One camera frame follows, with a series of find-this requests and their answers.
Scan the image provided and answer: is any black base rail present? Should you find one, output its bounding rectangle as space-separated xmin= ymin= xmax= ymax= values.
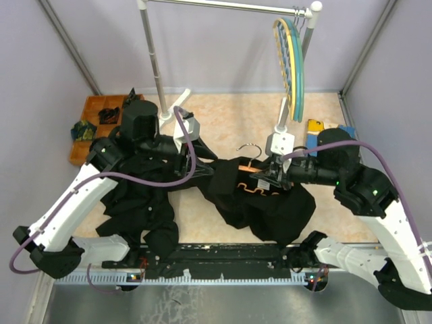
xmin=138 ymin=242 xmax=342 ymax=280

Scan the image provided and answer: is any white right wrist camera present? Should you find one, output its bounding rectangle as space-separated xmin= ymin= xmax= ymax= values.
xmin=265 ymin=132 xmax=295 ymax=157

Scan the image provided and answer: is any dark green pointed cloth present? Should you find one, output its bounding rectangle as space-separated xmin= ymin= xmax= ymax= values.
xmin=122 ymin=88 xmax=141 ymax=109

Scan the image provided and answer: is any green hanger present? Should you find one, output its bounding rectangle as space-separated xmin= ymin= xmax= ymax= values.
xmin=288 ymin=20 xmax=304 ymax=122

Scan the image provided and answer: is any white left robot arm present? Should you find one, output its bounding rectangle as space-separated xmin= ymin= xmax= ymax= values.
xmin=9 ymin=99 xmax=217 ymax=279

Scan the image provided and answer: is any black t-shirt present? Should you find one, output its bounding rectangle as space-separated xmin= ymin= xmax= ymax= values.
xmin=186 ymin=157 xmax=316 ymax=246

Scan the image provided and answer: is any orange hanger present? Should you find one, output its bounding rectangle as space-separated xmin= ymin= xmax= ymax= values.
xmin=236 ymin=144 xmax=291 ymax=196

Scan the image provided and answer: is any black button-up shirt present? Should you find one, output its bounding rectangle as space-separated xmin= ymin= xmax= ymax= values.
xmin=96 ymin=158 xmax=180 ymax=267

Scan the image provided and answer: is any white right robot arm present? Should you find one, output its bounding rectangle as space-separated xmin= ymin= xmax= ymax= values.
xmin=254 ymin=128 xmax=431 ymax=311

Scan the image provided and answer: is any yellow hanger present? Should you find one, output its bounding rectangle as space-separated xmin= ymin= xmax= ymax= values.
xmin=273 ymin=18 xmax=298 ymax=121

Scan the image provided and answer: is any blue yellow folded shirt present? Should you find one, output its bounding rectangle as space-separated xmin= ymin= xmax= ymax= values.
xmin=305 ymin=119 xmax=355 ymax=149

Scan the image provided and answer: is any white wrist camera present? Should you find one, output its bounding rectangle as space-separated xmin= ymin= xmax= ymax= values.
xmin=265 ymin=132 xmax=295 ymax=157
xmin=173 ymin=113 xmax=200 ymax=150

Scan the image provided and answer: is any green floral folded cloth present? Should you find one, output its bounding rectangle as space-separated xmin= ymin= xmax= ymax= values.
xmin=70 ymin=119 xmax=97 ymax=141

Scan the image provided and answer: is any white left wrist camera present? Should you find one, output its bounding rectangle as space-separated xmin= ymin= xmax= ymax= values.
xmin=173 ymin=113 xmax=200 ymax=150

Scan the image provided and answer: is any dark orange patterned cloth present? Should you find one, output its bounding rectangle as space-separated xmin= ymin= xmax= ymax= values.
xmin=98 ymin=107 xmax=120 ymax=125

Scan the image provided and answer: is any white clothes rack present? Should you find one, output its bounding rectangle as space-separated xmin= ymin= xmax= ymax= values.
xmin=136 ymin=1 xmax=323 ymax=132

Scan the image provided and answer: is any wooden compartment tray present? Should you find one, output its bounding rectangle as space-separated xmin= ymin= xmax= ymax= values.
xmin=69 ymin=94 xmax=127 ymax=166

